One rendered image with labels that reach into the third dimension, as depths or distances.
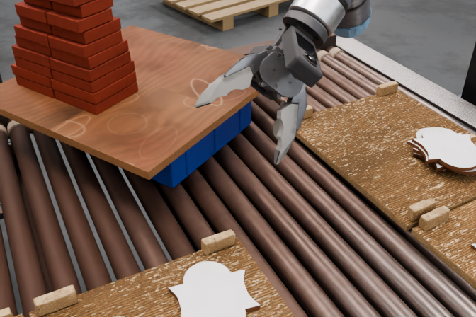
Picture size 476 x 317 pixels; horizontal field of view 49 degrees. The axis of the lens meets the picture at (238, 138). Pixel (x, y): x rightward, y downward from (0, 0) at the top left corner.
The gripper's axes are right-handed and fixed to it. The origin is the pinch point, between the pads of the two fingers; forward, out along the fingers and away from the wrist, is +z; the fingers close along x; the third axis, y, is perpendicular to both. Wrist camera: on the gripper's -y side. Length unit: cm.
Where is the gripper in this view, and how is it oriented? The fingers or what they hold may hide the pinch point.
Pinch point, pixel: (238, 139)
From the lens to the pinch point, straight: 73.3
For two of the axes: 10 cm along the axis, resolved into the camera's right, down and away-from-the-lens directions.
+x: -7.6, -5.4, -3.5
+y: -3.4, -1.3, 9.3
